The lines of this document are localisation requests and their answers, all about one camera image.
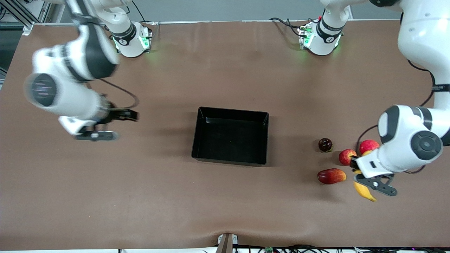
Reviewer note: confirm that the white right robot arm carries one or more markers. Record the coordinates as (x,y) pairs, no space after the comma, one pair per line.
(70,98)

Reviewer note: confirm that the metal table edge bracket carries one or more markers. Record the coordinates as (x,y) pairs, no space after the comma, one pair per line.
(227,242)

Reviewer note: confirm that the yellow banana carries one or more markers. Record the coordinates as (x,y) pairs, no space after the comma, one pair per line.
(365,193)

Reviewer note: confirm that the red yellow mango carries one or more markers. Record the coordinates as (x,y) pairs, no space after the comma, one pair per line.
(330,176)

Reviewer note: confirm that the aluminium profile frame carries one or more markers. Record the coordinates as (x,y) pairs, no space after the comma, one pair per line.
(17,14)

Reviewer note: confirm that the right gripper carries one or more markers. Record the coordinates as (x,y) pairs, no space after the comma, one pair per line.
(115,115)

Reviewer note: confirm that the dark red plum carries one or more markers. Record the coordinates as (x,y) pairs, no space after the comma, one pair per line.
(325,144)

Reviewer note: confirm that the black rectangular plastic tray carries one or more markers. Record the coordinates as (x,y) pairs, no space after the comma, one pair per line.
(232,137)

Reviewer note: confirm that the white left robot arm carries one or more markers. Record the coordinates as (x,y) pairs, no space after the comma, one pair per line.
(422,35)

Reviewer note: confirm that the small green circuit board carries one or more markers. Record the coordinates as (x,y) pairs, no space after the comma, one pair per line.
(269,250)

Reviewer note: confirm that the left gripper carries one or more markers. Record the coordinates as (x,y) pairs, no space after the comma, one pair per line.
(354,164)

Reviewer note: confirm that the small red yellow apple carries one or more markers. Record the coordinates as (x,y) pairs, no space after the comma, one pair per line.
(346,157)

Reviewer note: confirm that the large red apple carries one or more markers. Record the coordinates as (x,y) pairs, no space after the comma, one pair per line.
(369,146)

